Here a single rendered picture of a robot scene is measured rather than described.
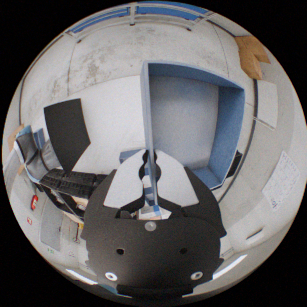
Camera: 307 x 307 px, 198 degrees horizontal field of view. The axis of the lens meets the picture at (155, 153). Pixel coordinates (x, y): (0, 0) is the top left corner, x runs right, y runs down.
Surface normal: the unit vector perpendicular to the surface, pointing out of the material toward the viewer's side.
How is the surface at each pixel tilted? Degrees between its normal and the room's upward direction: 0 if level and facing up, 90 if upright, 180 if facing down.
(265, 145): 90
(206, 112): 1
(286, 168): 90
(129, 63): 0
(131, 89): 0
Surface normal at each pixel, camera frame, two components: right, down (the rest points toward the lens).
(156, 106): 0.18, 0.52
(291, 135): -0.99, 0.12
